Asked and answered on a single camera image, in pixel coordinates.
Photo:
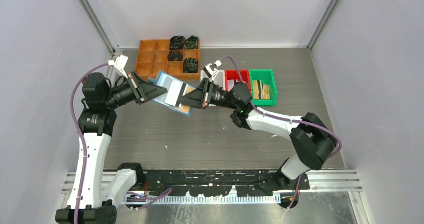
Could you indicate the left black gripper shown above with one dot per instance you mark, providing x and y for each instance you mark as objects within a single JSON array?
[{"x": 143, "y": 91}]

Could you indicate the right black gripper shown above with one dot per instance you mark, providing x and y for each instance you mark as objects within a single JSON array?
[{"x": 201, "y": 97}]

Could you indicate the white credit card black stripe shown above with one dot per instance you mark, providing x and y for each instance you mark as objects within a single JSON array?
[{"x": 174, "y": 92}]

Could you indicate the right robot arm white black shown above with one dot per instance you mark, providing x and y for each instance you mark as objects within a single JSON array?
[{"x": 314, "y": 144}]

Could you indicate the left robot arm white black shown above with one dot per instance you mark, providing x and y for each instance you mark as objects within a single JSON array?
[{"x": 89, "y": 202}]

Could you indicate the gold card in holder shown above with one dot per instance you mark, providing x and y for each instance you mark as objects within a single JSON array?
[{"x": 185, "y": 109}]

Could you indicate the gold cards stack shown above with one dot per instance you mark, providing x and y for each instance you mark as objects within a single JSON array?
[{"x": 260, "y": 90}]

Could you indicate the rolled dark belt bottom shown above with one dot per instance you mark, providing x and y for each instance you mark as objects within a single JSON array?
[{"x": 190, "y": 66}]

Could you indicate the rolled dark belt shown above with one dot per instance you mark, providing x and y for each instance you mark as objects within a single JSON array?
[
  {"x": 192, "y": 43},
  {"x": 177, "y": 43},
  {"x": 175, "y": 56},
  {"x": 190, "y": 66}
]

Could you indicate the orange wooden compartment tray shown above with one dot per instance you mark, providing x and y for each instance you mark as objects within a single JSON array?
[{"x": 152, "y": 57}]

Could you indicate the red plastic bin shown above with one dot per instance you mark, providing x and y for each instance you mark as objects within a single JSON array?
[{"x": 232, "y": 77}]

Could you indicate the rolled dark belt middle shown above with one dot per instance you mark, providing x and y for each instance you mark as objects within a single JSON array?
[{"x": 175, "y": 56}]

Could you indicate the rolled dark belt top right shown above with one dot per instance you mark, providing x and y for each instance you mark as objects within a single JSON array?
[{"x": 192, "y": 43}]

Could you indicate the rolled dark belt top left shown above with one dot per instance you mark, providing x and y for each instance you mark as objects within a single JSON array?
[{"x": 177, "y": 43}]

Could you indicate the green plastic bin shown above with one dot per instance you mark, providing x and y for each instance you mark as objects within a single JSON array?
[{"x": 267, "y": 77}]

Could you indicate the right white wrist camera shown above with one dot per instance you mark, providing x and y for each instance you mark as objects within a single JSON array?
[{"x": 211, "y": 70}]

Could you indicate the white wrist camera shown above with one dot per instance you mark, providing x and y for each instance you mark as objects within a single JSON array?
[
  {"x": 211, "y": 70},
  {"x": 116, "y": 67}
]

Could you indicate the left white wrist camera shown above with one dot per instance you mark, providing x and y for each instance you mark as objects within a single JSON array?
[{"x": 116, "y": 67}]

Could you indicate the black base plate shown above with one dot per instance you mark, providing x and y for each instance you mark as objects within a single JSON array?
[{"x": 217, "y": 183}]

